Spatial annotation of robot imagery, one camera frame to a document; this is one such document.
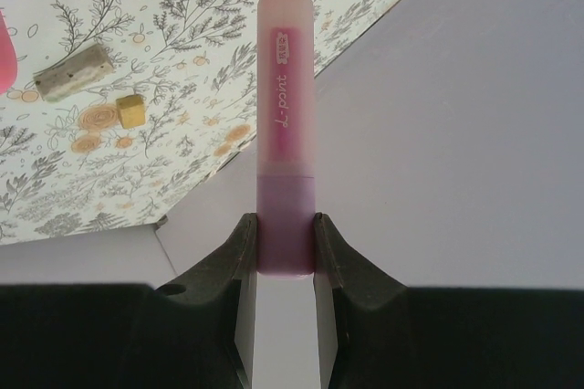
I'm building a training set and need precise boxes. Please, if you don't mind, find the pink glue bottle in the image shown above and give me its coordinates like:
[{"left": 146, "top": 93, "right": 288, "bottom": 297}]
[{"left": 0, "top": 16, "right": 17, "bottom": 93}]

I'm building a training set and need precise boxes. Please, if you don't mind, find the tan eraser block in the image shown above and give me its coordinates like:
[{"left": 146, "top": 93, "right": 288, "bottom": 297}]
[{"left": 116, "top": 94, "right": 146, "bottom": 129}]

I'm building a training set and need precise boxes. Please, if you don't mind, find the small brown eraser piece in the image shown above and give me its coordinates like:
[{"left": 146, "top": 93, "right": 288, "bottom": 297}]
[{"left": 34, "top": 44, "right": 115, "bottom": 103}]

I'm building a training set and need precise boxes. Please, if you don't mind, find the pink translucent highlighter body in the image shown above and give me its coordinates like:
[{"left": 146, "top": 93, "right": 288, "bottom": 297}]
[{"left": 257, "top": 0, "right": 316, "bottom": 177}]

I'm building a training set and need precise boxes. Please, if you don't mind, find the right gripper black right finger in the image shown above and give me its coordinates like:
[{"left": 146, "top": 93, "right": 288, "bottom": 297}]
[{"left": 313, "top": 214, "right": 583, "bottom": 388}]

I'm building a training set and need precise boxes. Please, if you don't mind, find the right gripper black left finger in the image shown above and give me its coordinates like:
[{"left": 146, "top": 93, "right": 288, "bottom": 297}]
[{"left": 1, "top": 214, "right": 257, "bottom": 388}]

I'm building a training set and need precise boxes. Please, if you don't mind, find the floral table mat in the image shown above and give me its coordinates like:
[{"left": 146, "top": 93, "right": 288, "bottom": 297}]
[{"left": 1, "top": 0, "right": 399, "bottom": 245}]

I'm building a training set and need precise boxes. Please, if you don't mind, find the purple translucent highlighter cap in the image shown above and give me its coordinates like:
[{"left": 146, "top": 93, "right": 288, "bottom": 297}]
[{"left": 256, "top": 175, "right": 316, "bottom": 278}]

